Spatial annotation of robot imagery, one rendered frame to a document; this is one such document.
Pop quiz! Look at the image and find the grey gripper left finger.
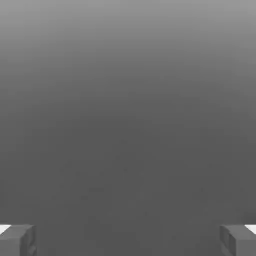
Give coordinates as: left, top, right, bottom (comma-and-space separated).
0, 224, 38, 256

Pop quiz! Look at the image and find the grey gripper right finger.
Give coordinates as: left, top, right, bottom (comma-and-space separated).
219, 224, 256, 256

